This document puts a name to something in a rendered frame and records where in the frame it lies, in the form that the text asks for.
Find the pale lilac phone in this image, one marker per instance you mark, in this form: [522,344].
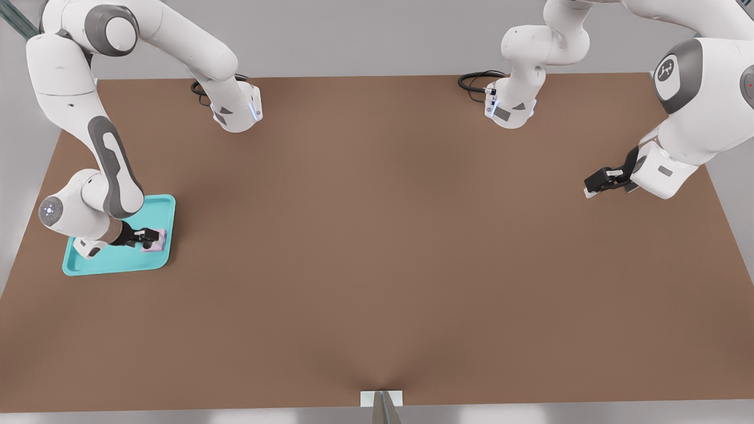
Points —
[158,244]

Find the pale blue-green tray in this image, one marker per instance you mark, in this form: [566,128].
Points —
[123,262]

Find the silver frame post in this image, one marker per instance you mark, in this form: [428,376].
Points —
[386,409]
[15,17]

